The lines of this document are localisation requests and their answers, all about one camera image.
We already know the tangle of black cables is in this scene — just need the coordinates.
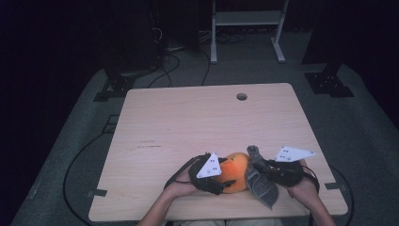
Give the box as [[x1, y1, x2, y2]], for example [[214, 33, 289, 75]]
[[215, 31, 248, 45]]

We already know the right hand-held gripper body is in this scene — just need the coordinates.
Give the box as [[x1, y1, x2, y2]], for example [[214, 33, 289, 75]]
[[263, 145, 317, 188]]

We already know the black stand base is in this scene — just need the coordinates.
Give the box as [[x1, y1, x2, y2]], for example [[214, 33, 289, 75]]
[[92, 67, 139, 103], [304, 60, 356, 98]]

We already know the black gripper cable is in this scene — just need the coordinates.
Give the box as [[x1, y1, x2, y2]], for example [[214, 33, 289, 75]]
[[300, 164, 321, 193], [164, 154, 205, 190]]

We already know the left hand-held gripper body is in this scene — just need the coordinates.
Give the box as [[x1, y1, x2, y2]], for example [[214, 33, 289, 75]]
[[187, 152, 225, 196]]

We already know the person's right hand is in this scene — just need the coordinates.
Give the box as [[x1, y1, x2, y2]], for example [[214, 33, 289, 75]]
[[286, 159, 320, 202]]

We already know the black floor cable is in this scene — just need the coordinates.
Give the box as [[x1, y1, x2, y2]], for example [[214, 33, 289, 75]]
[[62, 133, 109, 226], [330, 165, 356, 220]]

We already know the grey tape strip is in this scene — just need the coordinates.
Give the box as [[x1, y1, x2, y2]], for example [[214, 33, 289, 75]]
[[87, 188, 108, 198], [324, 182, 347, 191]]

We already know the white metal frame stand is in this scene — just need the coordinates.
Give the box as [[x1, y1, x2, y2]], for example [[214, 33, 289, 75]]
[[210, 0, 290, 65]]

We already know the thin black cable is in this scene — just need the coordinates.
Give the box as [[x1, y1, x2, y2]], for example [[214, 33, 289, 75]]
[[200, 48, 212, 87]]

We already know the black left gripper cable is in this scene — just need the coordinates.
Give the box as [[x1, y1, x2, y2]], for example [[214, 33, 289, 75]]
[[164, 154, 205, 190]]

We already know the grey fuzzy cloth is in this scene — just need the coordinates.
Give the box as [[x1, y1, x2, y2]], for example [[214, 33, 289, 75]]
[[245, 144, 280, 210]]

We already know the person's left hand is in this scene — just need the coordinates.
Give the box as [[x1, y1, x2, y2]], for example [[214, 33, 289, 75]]
[[164, 168, 202, 200]]

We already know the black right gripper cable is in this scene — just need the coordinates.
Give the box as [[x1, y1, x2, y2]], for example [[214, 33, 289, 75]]
[[300, 164, 321, 193]]

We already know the orange round plush toy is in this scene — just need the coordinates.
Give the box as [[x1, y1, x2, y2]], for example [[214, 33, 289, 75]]
[[215, 152, 252, 194]]

